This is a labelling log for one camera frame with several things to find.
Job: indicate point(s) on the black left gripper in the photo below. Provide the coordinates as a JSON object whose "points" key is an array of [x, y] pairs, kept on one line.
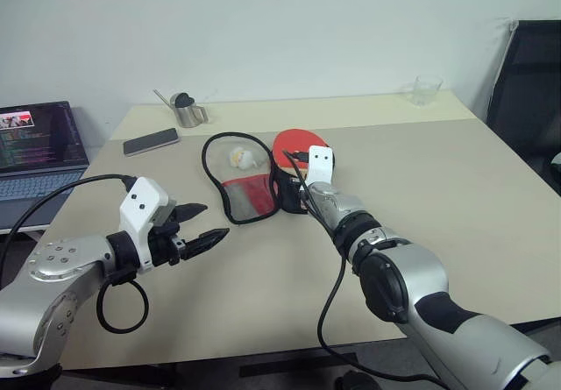
{"points": [[163, 243]]}

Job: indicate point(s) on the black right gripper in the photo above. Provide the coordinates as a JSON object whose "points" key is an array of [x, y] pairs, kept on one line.
{"points": [[290, 193]]}

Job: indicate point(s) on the red table tennis paddle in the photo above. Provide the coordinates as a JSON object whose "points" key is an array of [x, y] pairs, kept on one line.
{"points": [[296, 142]]}

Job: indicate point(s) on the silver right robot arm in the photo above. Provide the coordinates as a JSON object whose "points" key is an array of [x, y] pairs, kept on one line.
{"points": [[416, 267]]}

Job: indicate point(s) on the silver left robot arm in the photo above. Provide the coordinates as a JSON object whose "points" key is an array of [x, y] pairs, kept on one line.
{"points": [[66, 258]]}

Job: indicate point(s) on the black red mesh paddle case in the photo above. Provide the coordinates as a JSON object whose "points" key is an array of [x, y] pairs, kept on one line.
{"points": [[245, 197]]}

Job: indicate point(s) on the white yellow table tennis ball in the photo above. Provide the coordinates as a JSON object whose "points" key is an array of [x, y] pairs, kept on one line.
{"points": [[237, 156]]}

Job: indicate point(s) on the dark smartphone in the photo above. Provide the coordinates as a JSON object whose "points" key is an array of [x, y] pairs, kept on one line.
{"points": [[151, 142]]}

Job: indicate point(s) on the stainless steel cup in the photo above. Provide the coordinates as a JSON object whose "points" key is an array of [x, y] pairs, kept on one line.
{"points": [[190, 116]]}

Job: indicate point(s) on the metal straw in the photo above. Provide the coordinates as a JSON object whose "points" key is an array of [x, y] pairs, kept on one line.
{"points": [[162, 98]]}

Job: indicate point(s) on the clear drinking glass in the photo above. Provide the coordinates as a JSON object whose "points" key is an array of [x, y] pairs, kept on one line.
{"points": [[426, 92]]}

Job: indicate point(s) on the open grey laptop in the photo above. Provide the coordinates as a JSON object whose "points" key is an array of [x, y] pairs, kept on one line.
{"points": [[39, 144]]}

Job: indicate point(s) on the dark rounded shape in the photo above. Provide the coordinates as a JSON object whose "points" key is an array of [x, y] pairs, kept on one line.
{"points": [[355, 381]]}

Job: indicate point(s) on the black office chair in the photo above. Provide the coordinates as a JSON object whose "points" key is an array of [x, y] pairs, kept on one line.
{"points": [[530, 87]]}

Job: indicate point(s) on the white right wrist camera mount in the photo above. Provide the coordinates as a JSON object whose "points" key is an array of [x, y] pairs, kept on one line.
{"points": [[319, 166]]}

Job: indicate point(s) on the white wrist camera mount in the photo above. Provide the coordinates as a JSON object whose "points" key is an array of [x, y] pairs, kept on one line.
{"points": [[142, 197], [319, 166]]}

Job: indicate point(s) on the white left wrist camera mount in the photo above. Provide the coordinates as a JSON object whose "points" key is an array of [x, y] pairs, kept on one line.
{"points": [[142, 197]]}

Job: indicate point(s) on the dark table frame beam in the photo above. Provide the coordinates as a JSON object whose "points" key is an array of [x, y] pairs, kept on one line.
{"points": [[298, 364]]}

